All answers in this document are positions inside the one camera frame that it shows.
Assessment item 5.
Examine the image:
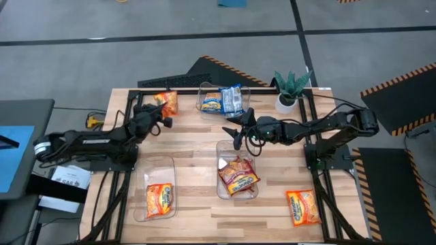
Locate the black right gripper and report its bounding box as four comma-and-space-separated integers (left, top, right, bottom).
221, 108, 284, 151

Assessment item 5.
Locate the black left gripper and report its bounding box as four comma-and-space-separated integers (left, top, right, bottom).
131, 103, 174, 136

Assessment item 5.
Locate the orange Maruchan noodle pack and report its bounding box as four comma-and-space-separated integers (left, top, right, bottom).
153, 90, 179, 118
285, 189, 322, 228
145, 182, 174, 219

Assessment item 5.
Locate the blue white noodle pack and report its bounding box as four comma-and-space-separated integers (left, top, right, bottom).
219, 84, 245, 118

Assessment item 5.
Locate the orange-red Maruchan noodle pack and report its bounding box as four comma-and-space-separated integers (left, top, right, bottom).
217, 154, 255, 171

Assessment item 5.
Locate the blue yellow noodle pack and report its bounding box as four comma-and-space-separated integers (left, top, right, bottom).
200, 91, 223, 114

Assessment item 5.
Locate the red Maruchan noodle pack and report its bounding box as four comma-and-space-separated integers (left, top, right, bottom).
217, 159, 262, 197

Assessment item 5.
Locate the clear plastic storage bin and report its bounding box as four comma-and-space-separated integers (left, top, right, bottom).
196, 81, 252, 120
215, 139, 260, 201
133, 155, 178, 223

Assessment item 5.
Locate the white plant pot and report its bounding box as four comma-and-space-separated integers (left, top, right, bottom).
274, 93, 300, 115

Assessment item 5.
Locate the green artificial plant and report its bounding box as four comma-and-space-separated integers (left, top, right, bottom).
274, 70, 313, 99

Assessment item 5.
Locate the yellow power plug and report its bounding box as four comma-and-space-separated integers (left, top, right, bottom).
87, 115, 104, 129

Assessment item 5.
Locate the white printed paper sheet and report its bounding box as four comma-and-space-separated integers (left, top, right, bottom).
38, 164, 93, 214

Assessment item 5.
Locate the teal floor mat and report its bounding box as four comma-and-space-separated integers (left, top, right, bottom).
217, 0, 247, 8

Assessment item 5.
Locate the dark grey desk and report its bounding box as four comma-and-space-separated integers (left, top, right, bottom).
0, 98, 55, 201

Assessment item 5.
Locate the blue sheet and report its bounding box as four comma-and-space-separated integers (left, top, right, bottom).
0, 125, 35, 194

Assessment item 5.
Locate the black flat device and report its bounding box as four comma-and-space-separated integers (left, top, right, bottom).
0, 134, 20, 150

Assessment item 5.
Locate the black aluminium table frame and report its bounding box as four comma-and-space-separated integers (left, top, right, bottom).
80, 87, 371, 245

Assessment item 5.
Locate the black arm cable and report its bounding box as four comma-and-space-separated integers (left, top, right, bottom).
311, 94, 367, 112

